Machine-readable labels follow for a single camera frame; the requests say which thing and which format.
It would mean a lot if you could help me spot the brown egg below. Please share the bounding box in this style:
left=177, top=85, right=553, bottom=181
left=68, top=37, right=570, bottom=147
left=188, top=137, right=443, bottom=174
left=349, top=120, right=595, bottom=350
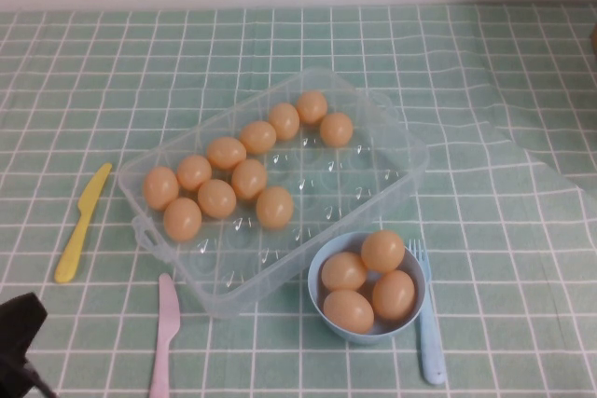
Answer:
left=360, top=229, right=407, bottom=274
left=322, top=289, right=376, bottom=336
left=295, top=90, right=329, bottom=126
left=255, top=185, right=296, bottom=231
left=320, top=251, right=369, bottom=292
left=162, top=197, right=203, bottom=243
left=371, top=269, right=417, bottom=322
left=175, top=154, right=214, bottom=192
left=319, top=112, right=354, bottom=148
left=142, top=165, right=180, bottom=212
left=205, top=136, right=248, bottom=172
left=239, top=120, right=278, bottom=156
left=197, top=178, right=238, bottom=220
left=230, top=158, right=269, bottom=201
left=267, top=102, right=301, bottom=141

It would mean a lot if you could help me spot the transparent plastic egg box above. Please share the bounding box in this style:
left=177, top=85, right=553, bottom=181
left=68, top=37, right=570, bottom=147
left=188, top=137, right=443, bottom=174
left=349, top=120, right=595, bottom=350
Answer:
left=116, top=66, right=430, bottom=320

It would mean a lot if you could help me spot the light blue bowl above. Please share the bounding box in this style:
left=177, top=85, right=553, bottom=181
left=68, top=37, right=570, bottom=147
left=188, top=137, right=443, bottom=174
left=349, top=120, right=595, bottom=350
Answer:
left=307, top=230, right=431, bottom=347

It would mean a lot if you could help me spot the pink plastic knife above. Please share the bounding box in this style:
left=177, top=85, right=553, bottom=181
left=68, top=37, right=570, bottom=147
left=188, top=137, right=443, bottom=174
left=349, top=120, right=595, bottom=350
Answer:
left=148, top=272, right=181, bottom=398

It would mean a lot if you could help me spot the light blue plastic fork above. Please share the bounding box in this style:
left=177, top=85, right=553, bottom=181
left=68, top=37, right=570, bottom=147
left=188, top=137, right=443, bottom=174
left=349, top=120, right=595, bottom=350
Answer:
left=408, top=238, right=447, bottom=386

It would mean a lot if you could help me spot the yellow plastic knife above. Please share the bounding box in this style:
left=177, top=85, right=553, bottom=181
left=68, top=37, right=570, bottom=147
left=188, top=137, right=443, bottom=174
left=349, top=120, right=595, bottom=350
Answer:
left=54, top=162, right=114, bottom=284

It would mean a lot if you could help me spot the green checked tablecloth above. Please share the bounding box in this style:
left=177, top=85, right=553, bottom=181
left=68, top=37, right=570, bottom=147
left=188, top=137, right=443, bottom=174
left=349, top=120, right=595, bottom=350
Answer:
left=0, top=2, right=597, bottom=398

